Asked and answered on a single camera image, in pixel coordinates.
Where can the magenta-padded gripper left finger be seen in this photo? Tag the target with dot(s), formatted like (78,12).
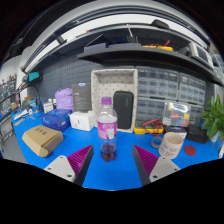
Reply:
(63,166)

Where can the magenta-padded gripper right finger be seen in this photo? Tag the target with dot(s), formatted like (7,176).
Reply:
(161,166)

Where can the clear bottle purple cap label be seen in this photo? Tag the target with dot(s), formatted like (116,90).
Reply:
(107,130)

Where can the beige mug with dark lettering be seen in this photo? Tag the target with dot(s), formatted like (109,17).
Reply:
(171,146)

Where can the flat round red coaster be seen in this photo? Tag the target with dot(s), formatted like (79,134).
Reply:
(190,150)

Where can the brown cardboard box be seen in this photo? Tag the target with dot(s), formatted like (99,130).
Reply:
(40,138)

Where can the small black box blue label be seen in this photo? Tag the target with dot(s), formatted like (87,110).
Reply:
(176,131)

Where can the yellow multimeter with red leads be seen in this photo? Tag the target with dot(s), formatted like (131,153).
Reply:
(146,129)

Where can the blue carton box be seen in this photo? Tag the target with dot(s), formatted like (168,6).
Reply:
(56,119)

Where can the white carton box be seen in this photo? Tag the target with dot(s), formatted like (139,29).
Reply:
(81,120)

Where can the clear compartment box coloured parts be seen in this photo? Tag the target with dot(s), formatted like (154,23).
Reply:
(176,114)

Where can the purple plastic bag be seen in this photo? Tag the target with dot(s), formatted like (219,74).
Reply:
(64,99)

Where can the black power bank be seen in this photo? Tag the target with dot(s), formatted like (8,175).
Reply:
(123,109)

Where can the dark grey flat box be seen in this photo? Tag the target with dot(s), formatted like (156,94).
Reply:
(81,96)

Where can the green potted plant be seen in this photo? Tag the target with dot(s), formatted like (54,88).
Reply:
(213,116)

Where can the white perforated tray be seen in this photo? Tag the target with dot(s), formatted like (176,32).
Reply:
(106,83)

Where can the teal tool holder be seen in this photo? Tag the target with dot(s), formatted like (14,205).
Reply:
(33,76)

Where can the dark grey workbench shelf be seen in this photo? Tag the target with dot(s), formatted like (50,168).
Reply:
(133,55)

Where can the white oscilloscope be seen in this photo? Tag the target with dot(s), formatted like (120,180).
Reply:
(201,54)

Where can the black case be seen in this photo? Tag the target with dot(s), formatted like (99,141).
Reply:
(160,24)

